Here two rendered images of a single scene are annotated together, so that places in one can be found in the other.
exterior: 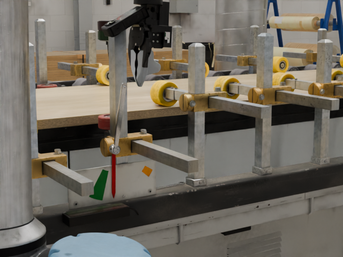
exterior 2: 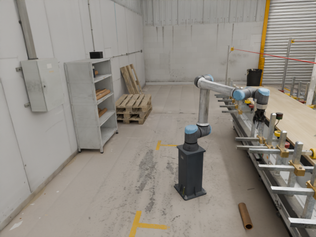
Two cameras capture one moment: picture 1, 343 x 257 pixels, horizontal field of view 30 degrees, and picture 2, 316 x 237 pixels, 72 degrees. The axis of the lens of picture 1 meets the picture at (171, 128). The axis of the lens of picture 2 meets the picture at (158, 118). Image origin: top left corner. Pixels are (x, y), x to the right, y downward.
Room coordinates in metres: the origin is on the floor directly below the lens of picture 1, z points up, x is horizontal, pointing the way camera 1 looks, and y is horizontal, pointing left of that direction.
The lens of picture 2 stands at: (2.07, -1.92, 1.80)
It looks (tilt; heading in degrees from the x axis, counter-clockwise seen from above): 19 degrees down; 130
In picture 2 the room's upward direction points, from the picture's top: 2 degrees counter-clockwise
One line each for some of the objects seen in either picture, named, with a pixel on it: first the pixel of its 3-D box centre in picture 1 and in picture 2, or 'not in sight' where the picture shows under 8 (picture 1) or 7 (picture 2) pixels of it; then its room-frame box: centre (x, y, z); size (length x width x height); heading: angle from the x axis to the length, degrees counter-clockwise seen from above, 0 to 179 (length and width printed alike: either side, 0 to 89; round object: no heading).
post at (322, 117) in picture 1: (322, 112); (311, 198); (2.08, -0.50, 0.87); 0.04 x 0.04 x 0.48; 32
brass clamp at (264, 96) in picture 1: (269, 95); (296, 167); (1.96, -0.30, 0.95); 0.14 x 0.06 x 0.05; 122
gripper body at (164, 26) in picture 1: (149, 24); (260, 114); (1.59, 0.05, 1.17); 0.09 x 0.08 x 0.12; 122
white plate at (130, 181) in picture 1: (113, 183); (263, 154); (1.64, 0.15, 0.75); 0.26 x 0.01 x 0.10; 122
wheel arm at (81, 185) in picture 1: (50, 169); (257, 139); (1.53, 0.30, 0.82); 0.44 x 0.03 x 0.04; 32
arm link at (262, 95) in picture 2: not in sight; (263, 96); (1.59, 0.05, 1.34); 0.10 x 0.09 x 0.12; 163
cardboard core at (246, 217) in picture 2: not in sight; (245, 215); (1.58, 0.05, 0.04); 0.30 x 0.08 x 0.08; 122
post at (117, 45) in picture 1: (118, 112); (270, 138); (1.68, 0.14, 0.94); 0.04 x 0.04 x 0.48; 32
